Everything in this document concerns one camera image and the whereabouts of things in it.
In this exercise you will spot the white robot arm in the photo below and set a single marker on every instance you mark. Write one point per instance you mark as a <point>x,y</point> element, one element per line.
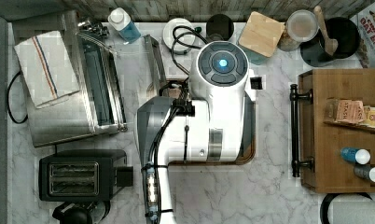
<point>219,64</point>

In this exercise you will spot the white green-rimmed plate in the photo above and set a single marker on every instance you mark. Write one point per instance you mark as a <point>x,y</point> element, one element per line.
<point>169,34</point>

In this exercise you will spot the stainless steel toaster oven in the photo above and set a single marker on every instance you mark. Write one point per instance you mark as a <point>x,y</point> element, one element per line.
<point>97,108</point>

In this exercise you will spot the dark grey tumbler cup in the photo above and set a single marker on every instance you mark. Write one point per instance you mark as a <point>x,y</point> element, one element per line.
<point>219,27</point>

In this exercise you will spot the teal canister with wooden lid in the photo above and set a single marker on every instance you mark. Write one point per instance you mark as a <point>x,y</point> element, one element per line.
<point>260,37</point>

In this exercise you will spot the blue soap dispenser bottle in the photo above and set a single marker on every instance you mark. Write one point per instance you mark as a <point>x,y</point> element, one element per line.
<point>123,24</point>

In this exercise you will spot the black two-slot toaster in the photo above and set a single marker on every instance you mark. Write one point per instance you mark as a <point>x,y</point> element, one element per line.
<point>84,175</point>

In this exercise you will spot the wooden drawer organizer box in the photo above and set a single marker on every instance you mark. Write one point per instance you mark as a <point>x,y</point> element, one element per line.
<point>322,142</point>

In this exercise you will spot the glass jar with clear lid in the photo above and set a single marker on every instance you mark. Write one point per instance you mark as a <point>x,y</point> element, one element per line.
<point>300,27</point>

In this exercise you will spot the pink stash tea box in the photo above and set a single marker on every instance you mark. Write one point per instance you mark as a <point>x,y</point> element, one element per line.
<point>344,111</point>

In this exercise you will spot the folded white striped towel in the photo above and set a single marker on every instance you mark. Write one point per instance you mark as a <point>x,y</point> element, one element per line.
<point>47,68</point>

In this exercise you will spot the wooden spoon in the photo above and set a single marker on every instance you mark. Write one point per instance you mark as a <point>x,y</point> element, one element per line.
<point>331,44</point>

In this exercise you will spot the black utensil holder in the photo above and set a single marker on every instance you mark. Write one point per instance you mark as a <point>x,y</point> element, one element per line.
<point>344,31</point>

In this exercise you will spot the paper towel roll on holder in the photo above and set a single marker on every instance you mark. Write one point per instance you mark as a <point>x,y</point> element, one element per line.
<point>347,208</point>

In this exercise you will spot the blue spice can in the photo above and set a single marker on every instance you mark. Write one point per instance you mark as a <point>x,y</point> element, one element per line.
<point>356,155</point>

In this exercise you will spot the yellow tea box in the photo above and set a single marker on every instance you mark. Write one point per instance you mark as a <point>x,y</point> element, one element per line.
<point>369,116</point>

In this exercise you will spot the grey spice can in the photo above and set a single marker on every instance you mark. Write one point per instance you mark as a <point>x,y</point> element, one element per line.
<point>365,171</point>

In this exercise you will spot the oat bites cereal box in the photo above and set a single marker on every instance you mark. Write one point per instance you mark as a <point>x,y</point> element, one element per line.
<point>365,22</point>

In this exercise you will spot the black drawer handle bar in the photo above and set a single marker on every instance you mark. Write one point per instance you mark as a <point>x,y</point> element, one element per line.
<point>295,97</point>

